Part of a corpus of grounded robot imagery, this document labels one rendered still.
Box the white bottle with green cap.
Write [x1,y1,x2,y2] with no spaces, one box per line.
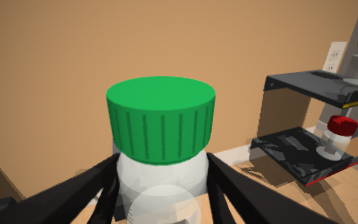
[106,76,216,224]

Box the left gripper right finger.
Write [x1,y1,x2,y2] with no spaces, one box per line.
[206,152,339,224]

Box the white bottle with yellow cap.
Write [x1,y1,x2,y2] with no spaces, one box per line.
[343,51,358,87]

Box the white bottle with red cap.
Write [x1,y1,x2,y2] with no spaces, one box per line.
[316,115,358,161]

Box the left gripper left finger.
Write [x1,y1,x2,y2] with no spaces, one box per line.
[0,153,120,224]

